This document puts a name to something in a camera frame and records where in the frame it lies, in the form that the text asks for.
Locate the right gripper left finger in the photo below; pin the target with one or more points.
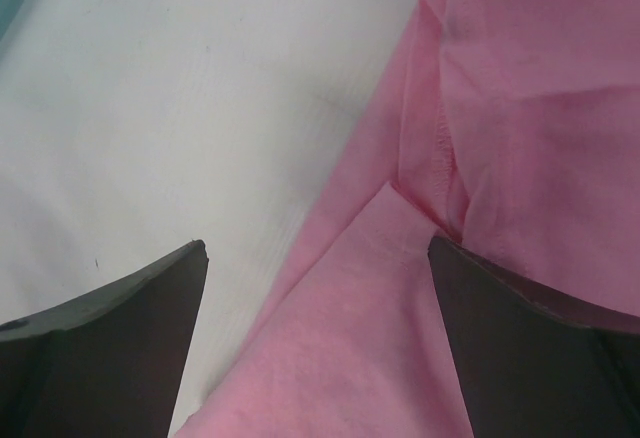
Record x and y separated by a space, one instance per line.
108 363

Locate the pink t shirt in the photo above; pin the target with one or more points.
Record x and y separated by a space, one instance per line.
510 126

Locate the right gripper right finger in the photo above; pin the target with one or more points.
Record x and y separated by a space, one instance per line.
533 361

